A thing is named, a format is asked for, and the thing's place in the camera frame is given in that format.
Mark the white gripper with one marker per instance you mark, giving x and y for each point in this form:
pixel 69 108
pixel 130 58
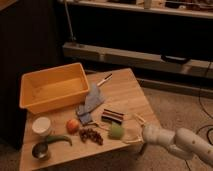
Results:
pixel 149 132

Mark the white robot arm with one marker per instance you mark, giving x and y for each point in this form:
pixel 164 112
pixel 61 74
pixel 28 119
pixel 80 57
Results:
pixel 182 143

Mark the yellow plastic tray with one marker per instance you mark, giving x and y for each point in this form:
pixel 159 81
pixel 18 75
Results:
pixel 53 88

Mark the green pear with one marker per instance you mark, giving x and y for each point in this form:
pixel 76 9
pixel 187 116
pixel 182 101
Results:
pixel 116 131

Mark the wooden table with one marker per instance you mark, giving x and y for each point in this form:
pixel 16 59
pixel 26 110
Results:
pixel 122 93

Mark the striped dark sponge block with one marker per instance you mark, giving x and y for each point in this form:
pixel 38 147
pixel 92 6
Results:
pixel 111 116

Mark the dark grape bunch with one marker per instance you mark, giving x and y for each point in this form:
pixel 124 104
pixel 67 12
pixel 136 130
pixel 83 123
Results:
pixel 91 134

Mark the blue grey cloth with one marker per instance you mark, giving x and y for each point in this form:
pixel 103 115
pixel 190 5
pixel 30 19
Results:
pixel 92 101

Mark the orange peach fruit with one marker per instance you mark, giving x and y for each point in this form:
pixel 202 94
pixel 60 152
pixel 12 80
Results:
pixel 72 126

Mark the black object on shelf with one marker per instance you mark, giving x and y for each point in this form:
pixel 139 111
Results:
pixel 176 60

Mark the grey lower shelf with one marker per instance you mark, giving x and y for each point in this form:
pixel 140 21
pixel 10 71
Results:
pixel 136 59

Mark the grey shelf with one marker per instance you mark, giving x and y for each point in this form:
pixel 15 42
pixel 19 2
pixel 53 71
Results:
pixel 147 6
pixel 136 59

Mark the green chili pepper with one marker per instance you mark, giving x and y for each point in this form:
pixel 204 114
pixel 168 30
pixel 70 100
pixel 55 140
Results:
pixel 56 138

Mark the white round cup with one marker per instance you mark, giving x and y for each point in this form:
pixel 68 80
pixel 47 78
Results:
pixel 42 126

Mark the metal vertical pole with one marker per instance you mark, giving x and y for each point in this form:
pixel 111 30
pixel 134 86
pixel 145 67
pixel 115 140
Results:
pixel 72 37

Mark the upper grey shelf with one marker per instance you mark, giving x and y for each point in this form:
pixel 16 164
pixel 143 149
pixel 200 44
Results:
pixel 147 6

